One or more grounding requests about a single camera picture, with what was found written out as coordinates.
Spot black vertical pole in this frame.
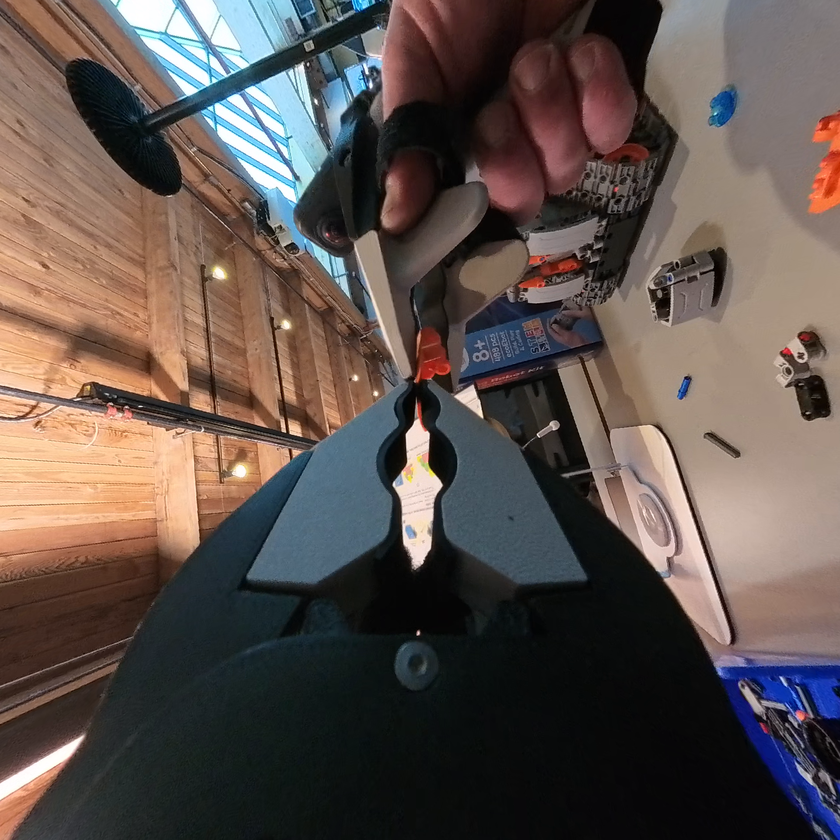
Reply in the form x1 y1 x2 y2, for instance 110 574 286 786
64 0 396 199

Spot white printed instruction sheet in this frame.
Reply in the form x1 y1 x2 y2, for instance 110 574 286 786
392 425 442 570

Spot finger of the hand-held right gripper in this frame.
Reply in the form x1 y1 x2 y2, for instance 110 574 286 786
445 294 488 392
353 230 422 382

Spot robot kit box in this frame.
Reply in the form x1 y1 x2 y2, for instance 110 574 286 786
458 294 605 392

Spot orange wing panel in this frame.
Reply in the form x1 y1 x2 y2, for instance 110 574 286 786
806 110 840 217

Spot blue plastic bin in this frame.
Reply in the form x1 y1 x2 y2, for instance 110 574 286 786
714 665 840 840

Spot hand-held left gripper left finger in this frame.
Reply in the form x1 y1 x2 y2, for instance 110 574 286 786
247 382 417 593

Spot tracked toy robot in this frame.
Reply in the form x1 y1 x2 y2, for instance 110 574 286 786
517 94 681 307

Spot small loose brick parts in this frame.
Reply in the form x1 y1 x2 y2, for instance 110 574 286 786
737 678 840 816

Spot grey toy brick assembly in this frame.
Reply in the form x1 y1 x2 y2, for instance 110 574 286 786
645 247 729 328

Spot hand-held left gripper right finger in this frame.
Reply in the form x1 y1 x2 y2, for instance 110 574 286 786
422 379 588 593

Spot person's right hand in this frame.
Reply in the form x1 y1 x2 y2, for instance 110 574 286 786
378 0 639 233

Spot orange brick connector piece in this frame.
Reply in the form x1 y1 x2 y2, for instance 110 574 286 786
412 327 452 435

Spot white pin on wire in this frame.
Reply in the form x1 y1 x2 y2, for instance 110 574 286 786
520 419 563 452

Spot black ceiling rail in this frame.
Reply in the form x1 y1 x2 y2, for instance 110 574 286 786
0 381 317 455

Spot white security camera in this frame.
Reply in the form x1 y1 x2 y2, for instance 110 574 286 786
251 196 304 258

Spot blue round brick piece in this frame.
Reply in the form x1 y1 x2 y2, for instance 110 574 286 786
707 83 740 128

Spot small grey red brick piece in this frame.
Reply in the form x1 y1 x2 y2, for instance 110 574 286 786
772 329 830 389

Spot person's right forearm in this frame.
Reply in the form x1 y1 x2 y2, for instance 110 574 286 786
583 0 665 101

